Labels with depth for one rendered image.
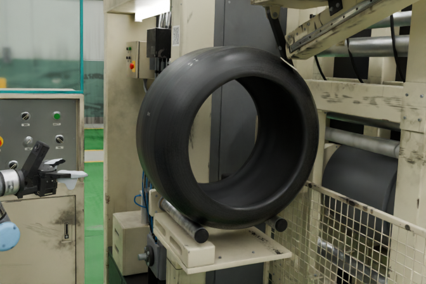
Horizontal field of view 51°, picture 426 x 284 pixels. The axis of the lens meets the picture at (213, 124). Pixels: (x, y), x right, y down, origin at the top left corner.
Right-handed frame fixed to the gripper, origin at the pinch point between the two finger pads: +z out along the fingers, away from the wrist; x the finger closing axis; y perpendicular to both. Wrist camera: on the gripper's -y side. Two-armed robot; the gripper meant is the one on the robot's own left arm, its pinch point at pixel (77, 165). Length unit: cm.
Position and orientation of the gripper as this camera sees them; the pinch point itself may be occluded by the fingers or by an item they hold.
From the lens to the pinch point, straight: 156.1
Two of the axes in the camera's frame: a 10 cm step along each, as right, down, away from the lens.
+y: -1.3, 9.7, 2.2
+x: 7.0, 2.5, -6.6
